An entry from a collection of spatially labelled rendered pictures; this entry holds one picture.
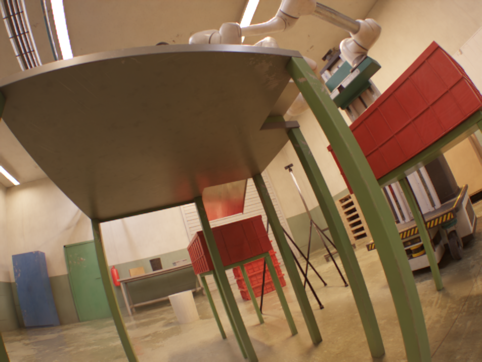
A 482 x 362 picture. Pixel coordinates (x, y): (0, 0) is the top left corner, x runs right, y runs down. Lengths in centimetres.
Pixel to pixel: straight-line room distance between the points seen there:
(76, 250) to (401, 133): 676
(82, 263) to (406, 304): 659
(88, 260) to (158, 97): 622
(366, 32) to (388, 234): 147
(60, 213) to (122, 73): 687
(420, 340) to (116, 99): 80
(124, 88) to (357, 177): 50
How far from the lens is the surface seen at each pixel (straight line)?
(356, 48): 182
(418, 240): 154
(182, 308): 293
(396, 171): 85
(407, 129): 78
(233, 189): 130
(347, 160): 47
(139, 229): 649
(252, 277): 316
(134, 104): 56
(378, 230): 46
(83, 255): 670
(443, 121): 74
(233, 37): 105
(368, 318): 88
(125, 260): 642
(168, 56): 48
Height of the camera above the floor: 54
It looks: 18 degrees up
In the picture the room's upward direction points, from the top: 20 degrees counter-clockwise
